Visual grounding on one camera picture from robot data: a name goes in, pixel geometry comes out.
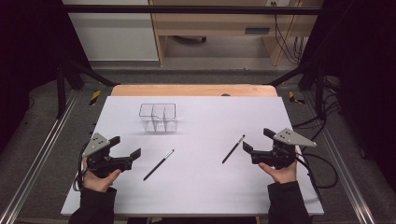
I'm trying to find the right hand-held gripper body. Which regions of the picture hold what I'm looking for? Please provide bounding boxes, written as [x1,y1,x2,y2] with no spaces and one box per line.
[250,128,318,171]

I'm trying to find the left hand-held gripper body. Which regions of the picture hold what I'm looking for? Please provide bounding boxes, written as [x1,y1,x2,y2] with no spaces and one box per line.
[82,133,134,179]

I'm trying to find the black pen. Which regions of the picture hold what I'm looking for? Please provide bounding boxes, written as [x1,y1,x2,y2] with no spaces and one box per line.
[221,133,246,164]
[143,148,176,182]

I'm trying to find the clear plastic organizer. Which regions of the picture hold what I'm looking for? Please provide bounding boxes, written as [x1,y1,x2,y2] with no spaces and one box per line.
[138,103,178,133]

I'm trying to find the person's right hand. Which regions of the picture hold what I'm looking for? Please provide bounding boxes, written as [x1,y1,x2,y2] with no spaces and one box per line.
[258,161,299,185]

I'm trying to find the person's left hand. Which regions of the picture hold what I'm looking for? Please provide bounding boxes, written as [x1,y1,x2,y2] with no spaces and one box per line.
[81,158,122,193]

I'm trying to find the yellow black tape strip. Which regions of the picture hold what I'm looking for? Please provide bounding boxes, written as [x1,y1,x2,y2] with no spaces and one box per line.
[89,90,103,106]
[288,91,306,105]

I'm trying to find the white board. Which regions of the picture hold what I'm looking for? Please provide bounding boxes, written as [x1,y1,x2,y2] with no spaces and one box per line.
[60,95,325,217]

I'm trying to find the black metal stand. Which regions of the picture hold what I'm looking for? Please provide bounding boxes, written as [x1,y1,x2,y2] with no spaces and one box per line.
[55,59,120,119]
[266,60,328,121]

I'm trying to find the wooden table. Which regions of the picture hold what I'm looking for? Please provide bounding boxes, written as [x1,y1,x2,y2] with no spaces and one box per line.
[110,84,278,97]

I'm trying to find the grey desk label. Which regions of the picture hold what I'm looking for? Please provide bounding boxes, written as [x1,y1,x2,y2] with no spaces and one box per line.
[244,27,271,35]

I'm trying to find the white cabinet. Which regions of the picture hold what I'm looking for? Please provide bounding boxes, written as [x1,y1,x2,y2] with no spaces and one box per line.
[61,0,160,62]

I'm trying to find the black curtain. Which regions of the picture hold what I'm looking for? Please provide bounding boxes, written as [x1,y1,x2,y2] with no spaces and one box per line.
[300,0,396,190]
[0,0,92,153]

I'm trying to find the light wooden desk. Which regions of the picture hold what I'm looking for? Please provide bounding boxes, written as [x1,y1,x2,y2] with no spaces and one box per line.
[148,0,325,67]

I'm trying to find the black metal crossbar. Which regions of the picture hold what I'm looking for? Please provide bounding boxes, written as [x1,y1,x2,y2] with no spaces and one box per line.
[62,4,325,16]

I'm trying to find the left hand-held gripper cable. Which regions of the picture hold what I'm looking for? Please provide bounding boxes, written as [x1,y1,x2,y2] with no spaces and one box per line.
[72,143,92,192]

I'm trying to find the hand-held gripper cable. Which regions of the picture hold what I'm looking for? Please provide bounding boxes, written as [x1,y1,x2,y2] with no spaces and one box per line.
[292,151,339,202]
[72,143,92,192]

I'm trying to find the black floor cables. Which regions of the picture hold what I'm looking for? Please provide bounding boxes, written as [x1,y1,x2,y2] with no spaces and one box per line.
[291,76,342,153]

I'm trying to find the right hand-held gripper cable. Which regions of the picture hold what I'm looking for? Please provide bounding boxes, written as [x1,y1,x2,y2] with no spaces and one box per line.
[292,151,339,202]

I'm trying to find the aluminium floor rail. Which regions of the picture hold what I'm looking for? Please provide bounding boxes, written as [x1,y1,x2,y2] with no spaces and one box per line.
[0,89,79,224]
[302,92,377,224]

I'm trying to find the hanging black cables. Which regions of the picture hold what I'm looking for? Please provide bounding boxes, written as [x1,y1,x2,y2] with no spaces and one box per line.
[271,1,305,65]

